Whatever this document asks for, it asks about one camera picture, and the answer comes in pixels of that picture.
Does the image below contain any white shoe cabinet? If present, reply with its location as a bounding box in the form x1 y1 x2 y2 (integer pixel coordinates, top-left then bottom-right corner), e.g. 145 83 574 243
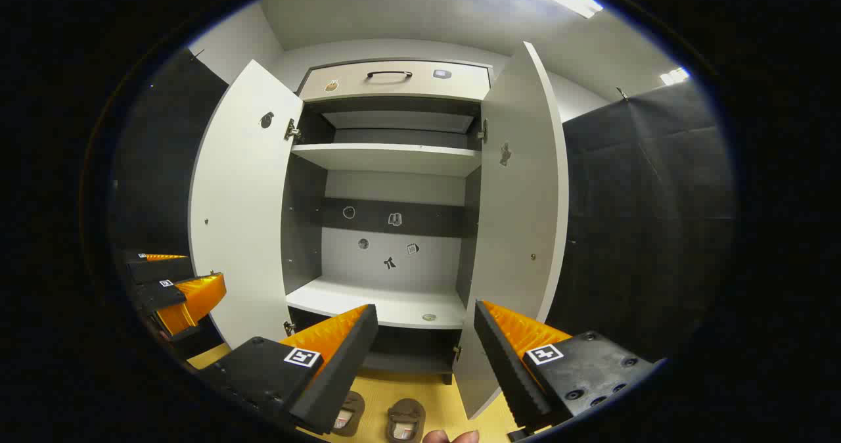
187 39 570 421

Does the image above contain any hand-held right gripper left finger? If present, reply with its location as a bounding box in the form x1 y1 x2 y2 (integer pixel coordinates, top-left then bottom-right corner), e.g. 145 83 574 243
196 304 380 436

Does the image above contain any beige cabinet drawer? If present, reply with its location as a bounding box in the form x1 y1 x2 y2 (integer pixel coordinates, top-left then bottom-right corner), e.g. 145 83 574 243
297 61 493 103

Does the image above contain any brown fuzzy shoe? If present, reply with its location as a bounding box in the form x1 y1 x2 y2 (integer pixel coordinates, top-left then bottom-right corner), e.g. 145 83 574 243
330 391 366 438
386 398 427 443

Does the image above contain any white cabinet bottom shelf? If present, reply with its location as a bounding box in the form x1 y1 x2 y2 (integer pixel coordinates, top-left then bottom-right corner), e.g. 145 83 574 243
285 275 468 331

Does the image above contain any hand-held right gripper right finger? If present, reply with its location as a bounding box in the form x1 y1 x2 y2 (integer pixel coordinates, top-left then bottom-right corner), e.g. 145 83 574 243
473 300 658 434

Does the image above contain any white cabinet door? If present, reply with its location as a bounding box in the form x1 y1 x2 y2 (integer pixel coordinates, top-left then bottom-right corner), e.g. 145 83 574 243
188 60 305 351
453 41 570 421

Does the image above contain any black backdrop cloth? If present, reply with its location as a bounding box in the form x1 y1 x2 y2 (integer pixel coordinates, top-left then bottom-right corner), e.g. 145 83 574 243
112 49 737 366

